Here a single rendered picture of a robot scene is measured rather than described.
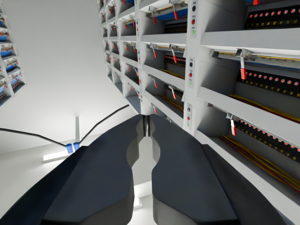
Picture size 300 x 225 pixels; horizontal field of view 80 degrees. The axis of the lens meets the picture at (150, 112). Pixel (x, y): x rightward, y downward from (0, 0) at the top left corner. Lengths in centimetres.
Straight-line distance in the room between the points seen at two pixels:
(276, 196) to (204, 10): 61
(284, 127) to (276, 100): 25
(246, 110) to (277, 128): 10
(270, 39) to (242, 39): 8
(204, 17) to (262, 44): 26
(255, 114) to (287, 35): 20
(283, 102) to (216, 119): 27
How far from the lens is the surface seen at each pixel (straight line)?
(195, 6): 76
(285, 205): 62
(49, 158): 350
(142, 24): 137
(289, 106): 75
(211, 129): 89
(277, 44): 52
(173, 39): 92
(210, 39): 69
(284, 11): 73
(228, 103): 64
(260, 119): 57
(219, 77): 81
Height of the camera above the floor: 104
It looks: 23 degrees up
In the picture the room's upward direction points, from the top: 178 degrees clockwise
